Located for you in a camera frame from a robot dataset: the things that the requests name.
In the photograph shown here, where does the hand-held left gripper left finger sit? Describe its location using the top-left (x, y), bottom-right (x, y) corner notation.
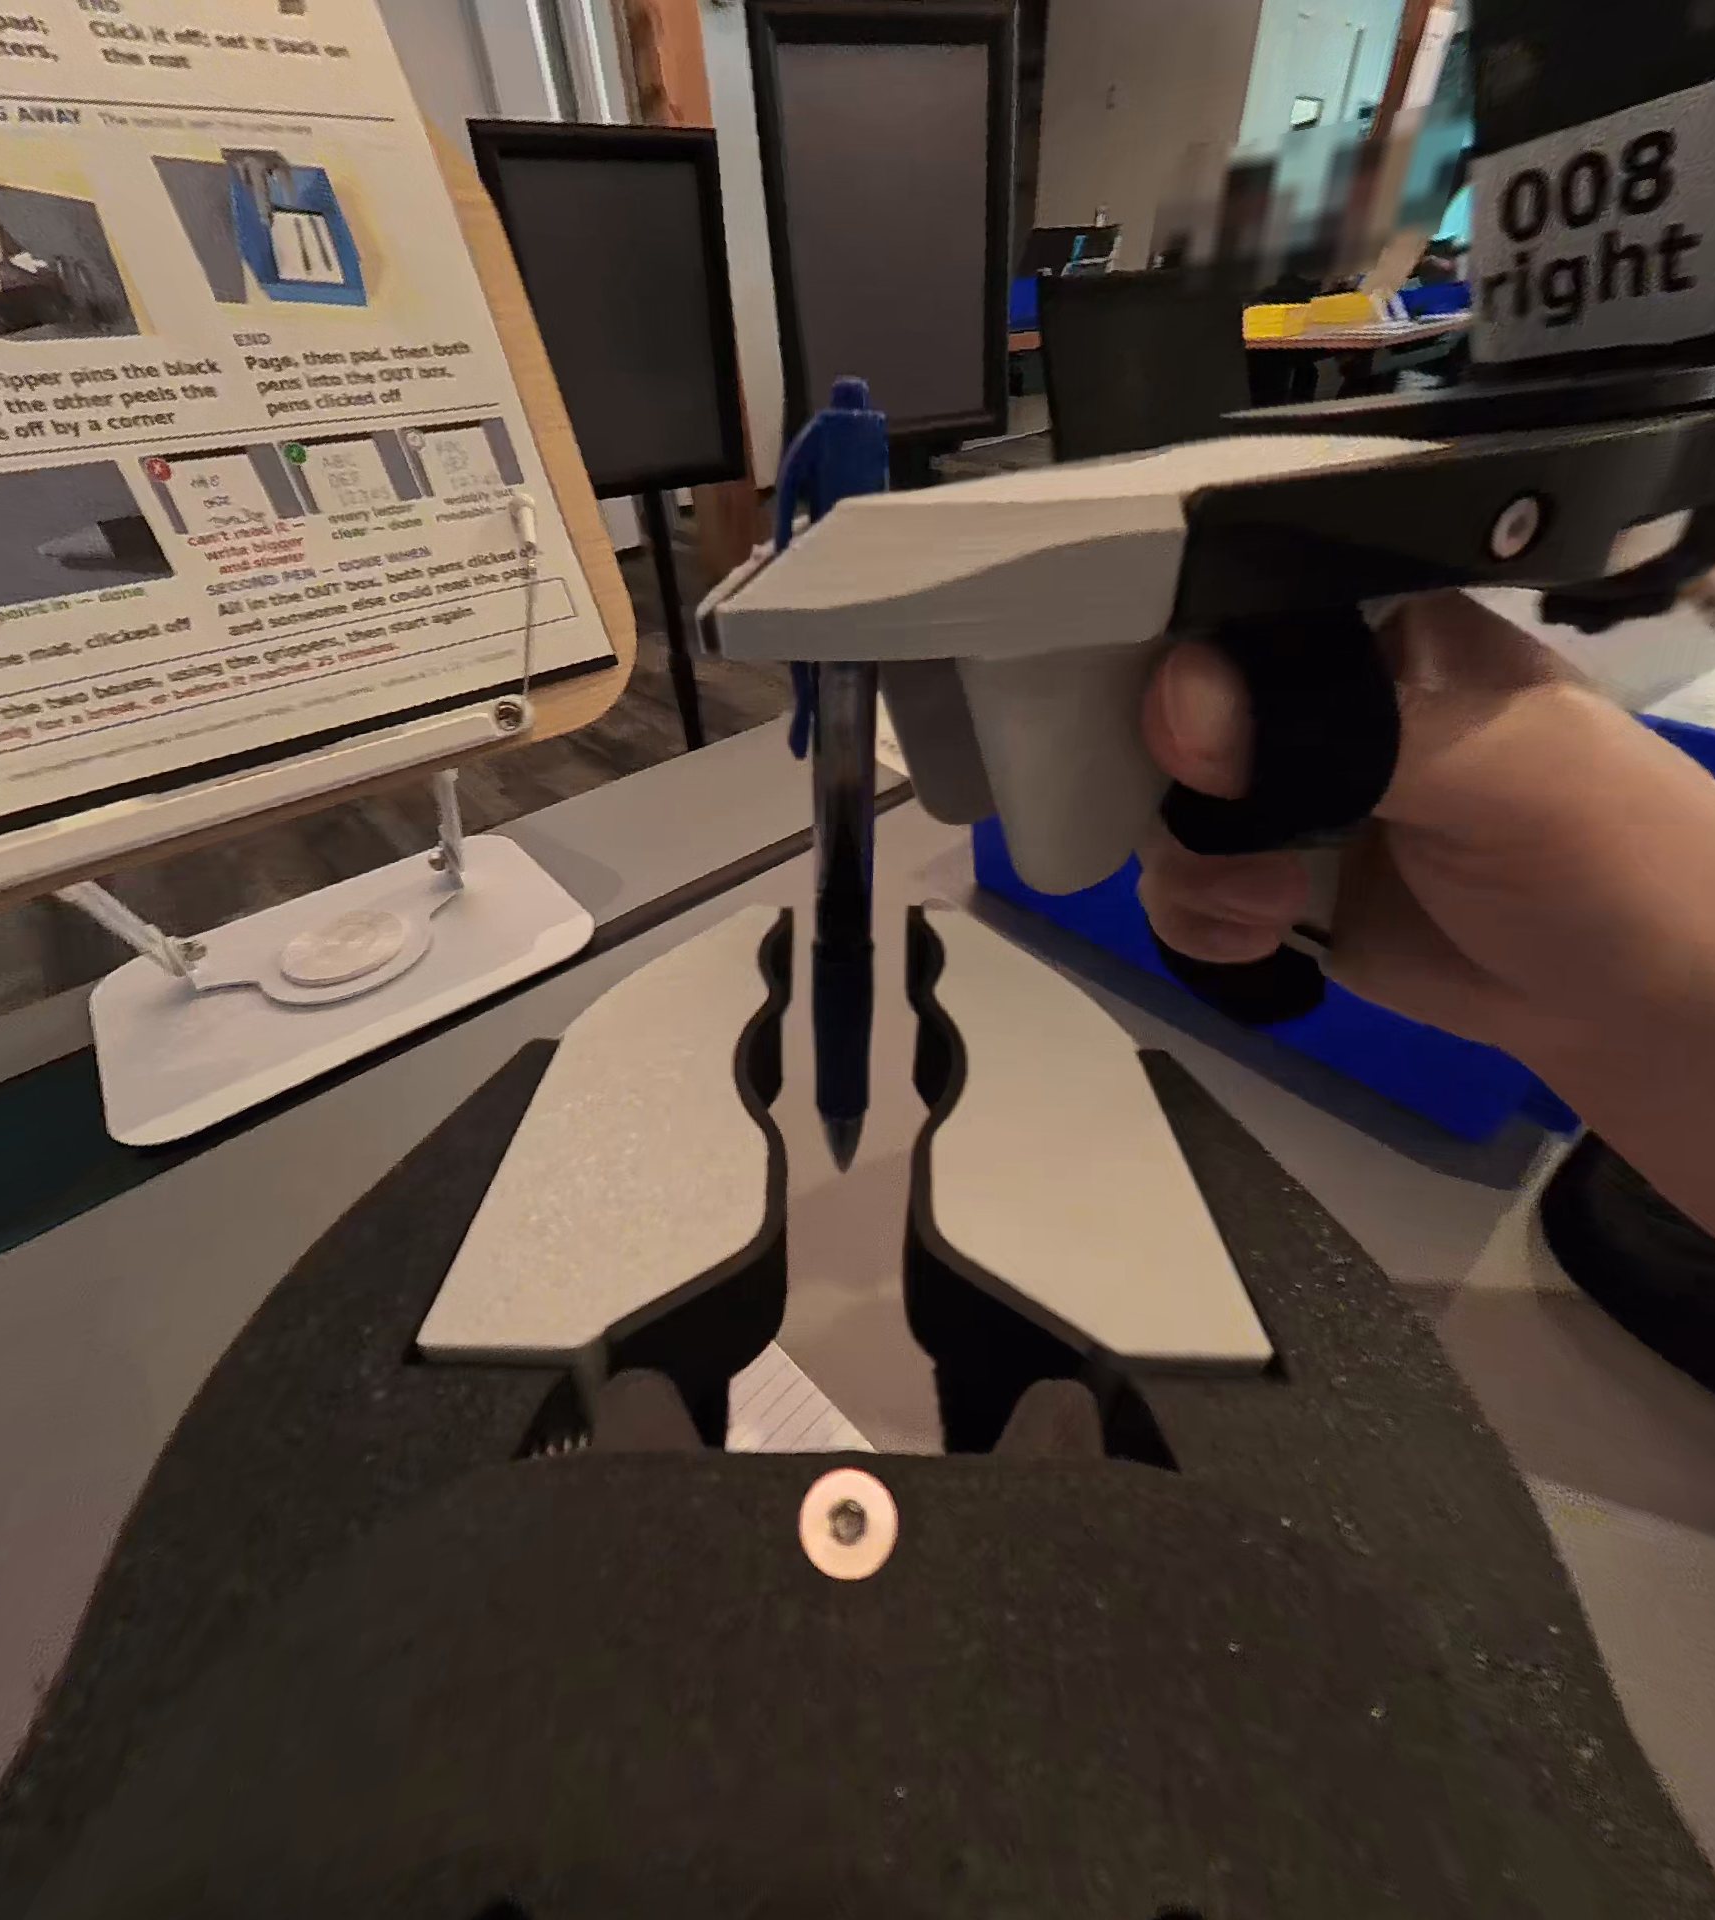
top-left (414, 904), bottom-right (793, 1452)

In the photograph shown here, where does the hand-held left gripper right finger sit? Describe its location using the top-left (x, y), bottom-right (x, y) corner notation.
top-left (905, 902), bottom-right (1279, 1454)

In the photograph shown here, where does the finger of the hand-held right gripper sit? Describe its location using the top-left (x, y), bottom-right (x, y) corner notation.
top-left (823, 439), bottom-right (1447, 578)
top-left (695, 523), bottom-right (1189, 825)

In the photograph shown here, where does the white lined legal notepad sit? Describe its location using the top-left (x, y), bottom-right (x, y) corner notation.
top-left (725, 1343), bottom-right (877, 1454)

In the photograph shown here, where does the blue retractable pen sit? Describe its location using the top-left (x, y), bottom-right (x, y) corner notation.
top-left (771, 374), bottom-right (893, 1177)

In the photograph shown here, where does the blue plastic bin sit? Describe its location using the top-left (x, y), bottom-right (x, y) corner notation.
top-left (969, 716), bottom-right (1715, 1147)

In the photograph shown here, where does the person's right hand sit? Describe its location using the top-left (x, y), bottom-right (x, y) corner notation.
top-left (1139, 601), bottom-right (1715, 1087)

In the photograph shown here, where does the plain black easel board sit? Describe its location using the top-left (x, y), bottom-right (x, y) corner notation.
top-left (1037, 270), bottom-right (1249, 468)

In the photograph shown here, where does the instruction board on stand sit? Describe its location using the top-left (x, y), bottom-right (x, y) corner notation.
top-left (0, 0), bottom-right (637, 1150)

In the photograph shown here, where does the black framed easel board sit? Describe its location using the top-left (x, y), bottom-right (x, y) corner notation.
top-left (467, 121), bottom-right (749, 752)
top-left (743, 0), bottom-right (1021, 499)

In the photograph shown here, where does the printed instruction sheet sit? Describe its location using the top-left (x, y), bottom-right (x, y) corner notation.
top-left (0, 0), bottom-right (619, 853)

